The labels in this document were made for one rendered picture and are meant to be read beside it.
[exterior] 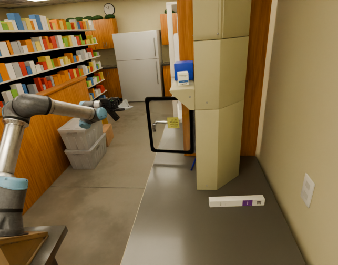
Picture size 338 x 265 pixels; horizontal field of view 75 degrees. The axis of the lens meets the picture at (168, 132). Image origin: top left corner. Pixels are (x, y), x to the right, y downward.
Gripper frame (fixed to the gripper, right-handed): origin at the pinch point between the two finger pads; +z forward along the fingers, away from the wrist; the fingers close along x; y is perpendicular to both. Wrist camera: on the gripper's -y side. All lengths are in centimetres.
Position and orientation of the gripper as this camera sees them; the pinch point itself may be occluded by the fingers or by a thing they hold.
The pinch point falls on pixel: (131, 108)
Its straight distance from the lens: 150.5
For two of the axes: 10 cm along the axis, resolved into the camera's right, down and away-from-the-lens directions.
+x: 1.1, -4.2, 9.0
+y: -0.7, -9.1, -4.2
